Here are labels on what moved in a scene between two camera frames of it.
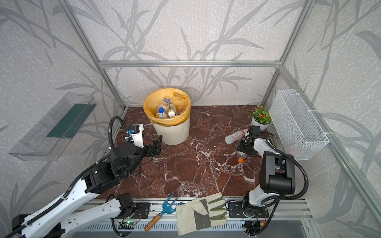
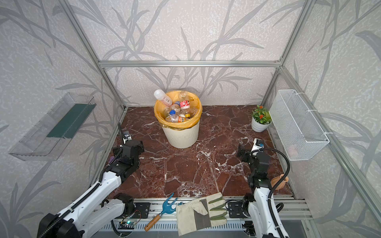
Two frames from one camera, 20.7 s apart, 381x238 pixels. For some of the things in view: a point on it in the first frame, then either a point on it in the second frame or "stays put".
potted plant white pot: x=261 y=117 stays put
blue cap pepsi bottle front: x=161 y=114 → x=172 y=117
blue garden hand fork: x=167 y=208 stays put
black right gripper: x=240 y=147 → x=241 y=151
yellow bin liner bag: x=180 y=97 → x=195 y=101
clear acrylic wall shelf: x=44 y=142 stays put
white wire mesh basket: x=301 y=136 stays put
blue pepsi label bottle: x=165 y=103 → x=176 y=106
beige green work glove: x=201 y=213 stays put
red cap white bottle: x=234 y=137 → x=161 y=95
